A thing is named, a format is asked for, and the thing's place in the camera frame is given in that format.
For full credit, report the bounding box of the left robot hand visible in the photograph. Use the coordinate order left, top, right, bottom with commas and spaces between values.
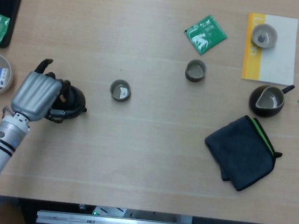
9, 55, 75, 126

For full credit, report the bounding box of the black cast iron teapot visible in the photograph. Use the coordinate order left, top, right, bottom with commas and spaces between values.
43, 81, 91, 127

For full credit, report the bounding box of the dark ceramic teacup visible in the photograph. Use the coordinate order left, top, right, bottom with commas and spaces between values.
108, 78, 132, 104
184, 58, 208, 84

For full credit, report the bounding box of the green tea packet clear window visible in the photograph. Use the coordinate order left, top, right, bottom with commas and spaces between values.
181, 12, 230, 59

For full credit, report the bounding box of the grey microfiber towel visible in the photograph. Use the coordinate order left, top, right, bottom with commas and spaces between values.
200, 111, 287, 196

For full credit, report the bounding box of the dark ceramic fairness pitcher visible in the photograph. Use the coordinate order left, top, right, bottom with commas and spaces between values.
247, 80, 296, 120

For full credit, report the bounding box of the grey ceramic tea bowl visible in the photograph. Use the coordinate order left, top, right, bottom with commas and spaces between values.
250, 22, 279, 50

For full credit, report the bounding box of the yellow and white booklet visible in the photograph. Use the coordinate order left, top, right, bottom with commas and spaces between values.
240, 12, 299, 86

